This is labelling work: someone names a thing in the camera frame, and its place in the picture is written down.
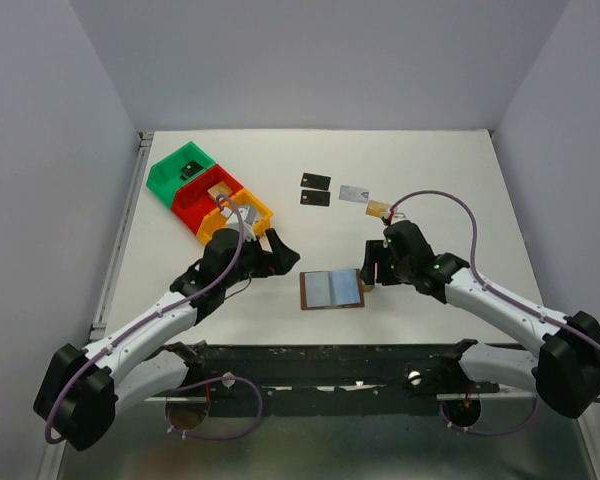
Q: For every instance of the silver card in yellow bin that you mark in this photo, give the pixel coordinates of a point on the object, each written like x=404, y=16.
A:
x=249, y=214

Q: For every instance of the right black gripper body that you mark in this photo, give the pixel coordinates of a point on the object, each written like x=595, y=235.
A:
x=401, y=268

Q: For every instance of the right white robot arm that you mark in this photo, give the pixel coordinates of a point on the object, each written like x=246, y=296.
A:
x=559, y=355

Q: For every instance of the gold card in red bin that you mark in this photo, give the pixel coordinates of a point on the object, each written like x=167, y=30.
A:
x=219, y=189

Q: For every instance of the gold credit card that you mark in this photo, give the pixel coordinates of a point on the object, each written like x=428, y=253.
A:
x=378, y=209

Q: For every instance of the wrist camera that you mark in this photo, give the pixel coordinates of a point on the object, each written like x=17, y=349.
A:
x=391, y=216
x=240, y=222

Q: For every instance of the aluminium rail frame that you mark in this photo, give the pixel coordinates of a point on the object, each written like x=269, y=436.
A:
x=53, y=454

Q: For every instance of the green plastic bin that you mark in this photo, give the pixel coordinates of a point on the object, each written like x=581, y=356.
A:
x=164, y=177

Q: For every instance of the black credit card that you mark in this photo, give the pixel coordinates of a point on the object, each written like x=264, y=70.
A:
x=315, y=182
x=310, y=197

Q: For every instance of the black card in green bin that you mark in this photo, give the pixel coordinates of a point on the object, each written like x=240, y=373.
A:
x=190, y=170

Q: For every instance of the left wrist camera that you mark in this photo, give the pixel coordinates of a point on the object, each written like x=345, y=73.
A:
x=240, y=222

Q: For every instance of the red plastic bin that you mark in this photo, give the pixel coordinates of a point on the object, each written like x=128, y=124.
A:
x=193, y=202

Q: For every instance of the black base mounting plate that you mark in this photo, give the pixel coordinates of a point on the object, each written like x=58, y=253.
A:
x=328, y=380

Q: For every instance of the silver VIP credit card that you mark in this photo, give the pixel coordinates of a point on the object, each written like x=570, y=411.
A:
x=353, y=194

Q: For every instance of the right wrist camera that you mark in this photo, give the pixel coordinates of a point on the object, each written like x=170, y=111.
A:
x=391, y=216

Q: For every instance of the brown leather card holder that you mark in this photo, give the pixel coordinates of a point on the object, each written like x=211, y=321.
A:
x=334, y=289

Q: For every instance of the yellow plastic bin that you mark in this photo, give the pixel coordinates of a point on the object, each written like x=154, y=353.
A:
x=215, y=220

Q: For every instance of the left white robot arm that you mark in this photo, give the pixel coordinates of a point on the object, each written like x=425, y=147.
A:
x=85, y=388

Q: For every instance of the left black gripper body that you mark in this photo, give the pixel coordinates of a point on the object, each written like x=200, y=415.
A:
x=253, y=262

